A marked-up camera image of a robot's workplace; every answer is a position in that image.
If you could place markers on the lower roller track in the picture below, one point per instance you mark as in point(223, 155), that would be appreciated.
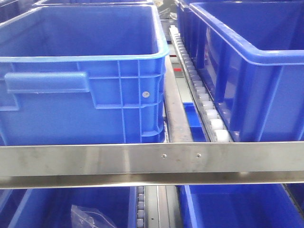
point(158, 207)

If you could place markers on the blue plastic crate centre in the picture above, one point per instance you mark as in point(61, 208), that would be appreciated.
point(238, 206)

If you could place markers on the blue crate upper right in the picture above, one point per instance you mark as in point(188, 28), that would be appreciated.
point(250, 56)

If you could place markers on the clear plastic bag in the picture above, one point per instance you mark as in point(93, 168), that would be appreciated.
point(83, 217)

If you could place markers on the blue crate upper left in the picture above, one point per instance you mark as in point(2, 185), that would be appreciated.
point(82, 75)

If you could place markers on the steel divider bar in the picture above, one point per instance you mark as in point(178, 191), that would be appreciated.
point(177, 122)

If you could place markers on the white roller track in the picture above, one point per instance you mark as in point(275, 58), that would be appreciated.
point(212, 124)

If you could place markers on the blue plastic crate left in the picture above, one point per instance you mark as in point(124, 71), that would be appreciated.
point(51, 208)

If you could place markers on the upper steel shelf rail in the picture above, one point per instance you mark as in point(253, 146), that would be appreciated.
point(59, 166)

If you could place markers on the blue plastic crate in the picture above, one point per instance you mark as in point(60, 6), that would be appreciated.
point(51, 208)
point(238, 206)

